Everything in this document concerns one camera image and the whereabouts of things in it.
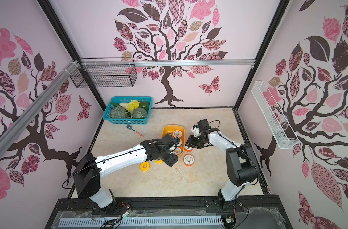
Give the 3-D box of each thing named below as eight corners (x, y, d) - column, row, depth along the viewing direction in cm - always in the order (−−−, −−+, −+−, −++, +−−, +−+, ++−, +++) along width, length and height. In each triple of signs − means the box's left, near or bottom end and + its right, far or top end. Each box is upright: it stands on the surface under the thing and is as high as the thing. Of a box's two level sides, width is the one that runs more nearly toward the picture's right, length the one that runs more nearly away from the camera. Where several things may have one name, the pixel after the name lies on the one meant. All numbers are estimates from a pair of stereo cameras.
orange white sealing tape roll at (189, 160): (183, 166, 90) (183, 165, 88) (183, 156, 95) (183, 154, 93) (194, 166, 90) (194, 165, 88) (193, 156, 95) (193, 154, 93)
